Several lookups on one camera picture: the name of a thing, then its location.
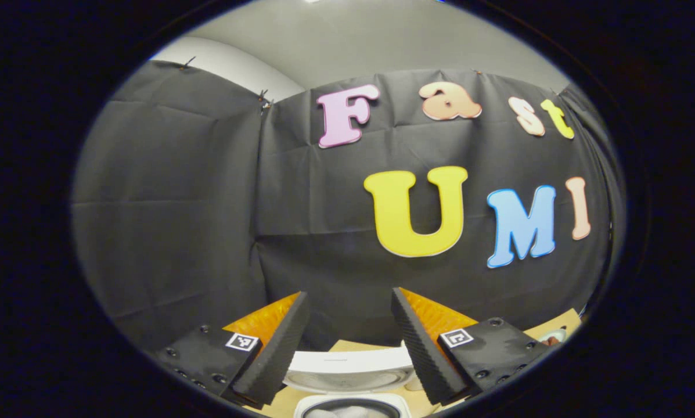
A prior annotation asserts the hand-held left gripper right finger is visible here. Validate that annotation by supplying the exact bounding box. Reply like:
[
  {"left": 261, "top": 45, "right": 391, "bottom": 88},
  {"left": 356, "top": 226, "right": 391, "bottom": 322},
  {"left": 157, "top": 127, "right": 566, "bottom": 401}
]
[{"left": 390, "top": 286, "right": 551, "bottom": 407}]

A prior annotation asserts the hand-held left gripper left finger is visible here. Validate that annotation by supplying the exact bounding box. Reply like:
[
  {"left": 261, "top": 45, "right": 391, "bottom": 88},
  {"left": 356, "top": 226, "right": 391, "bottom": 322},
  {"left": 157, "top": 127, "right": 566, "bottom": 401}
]
[{"left": 153, "top": 290, "right": 312, "bottom": 407}]

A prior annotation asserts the white rice cooker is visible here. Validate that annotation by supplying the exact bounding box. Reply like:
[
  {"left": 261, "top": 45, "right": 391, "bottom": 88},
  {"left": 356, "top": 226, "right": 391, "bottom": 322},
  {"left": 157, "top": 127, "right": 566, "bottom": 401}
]
[{"left": 282, "top": 343, "right": 417, "bottom": 418}]

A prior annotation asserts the light green plate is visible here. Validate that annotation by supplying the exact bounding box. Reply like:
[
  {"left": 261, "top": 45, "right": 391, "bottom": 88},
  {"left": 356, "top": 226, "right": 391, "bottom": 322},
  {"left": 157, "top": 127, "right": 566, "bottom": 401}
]
[{"left": 536, "top": 327, "right": 568, "bottom": 347}]

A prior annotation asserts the black backdrop cloth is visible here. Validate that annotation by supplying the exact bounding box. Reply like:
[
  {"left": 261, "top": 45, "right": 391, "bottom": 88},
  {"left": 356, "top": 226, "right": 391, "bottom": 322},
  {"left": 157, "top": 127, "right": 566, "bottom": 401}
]
[{"left": 71, "top": 58, "right": 624, "bottom": 355}]

